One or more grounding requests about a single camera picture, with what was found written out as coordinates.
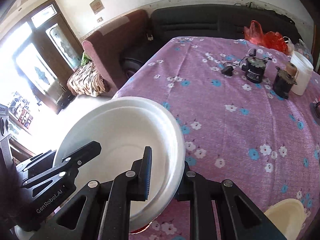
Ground black cylindrical motor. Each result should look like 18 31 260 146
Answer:
243 48 268 84

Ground red plastic bag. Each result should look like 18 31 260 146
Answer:
244 20 288 53

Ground dark jar with wooden lid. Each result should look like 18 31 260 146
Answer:
272 62 298 100

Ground large white paper bowl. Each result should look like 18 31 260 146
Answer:
53 106 176 227

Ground cream ribbed plastic bowl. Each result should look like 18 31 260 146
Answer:
264 198 306 240

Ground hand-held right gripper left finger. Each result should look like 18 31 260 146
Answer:
32 146 153 240

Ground small wall plaque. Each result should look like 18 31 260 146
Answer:
89 0 105 15

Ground wooden glass door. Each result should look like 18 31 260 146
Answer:
14 0 84 115

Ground white plastic jar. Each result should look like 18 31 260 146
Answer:
289 52 314 96

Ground black power adapter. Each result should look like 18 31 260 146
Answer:
221 65 235 76

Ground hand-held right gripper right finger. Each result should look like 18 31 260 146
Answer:
175 161 288 240

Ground black sofa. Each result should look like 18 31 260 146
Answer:
120 4 302 80

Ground patterned brown blanket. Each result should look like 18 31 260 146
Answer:
67 62 111 98

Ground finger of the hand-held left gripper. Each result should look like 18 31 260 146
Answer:
53 141 102 174
22 171 68 196

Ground black speaker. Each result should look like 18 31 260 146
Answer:
0 103 12 172

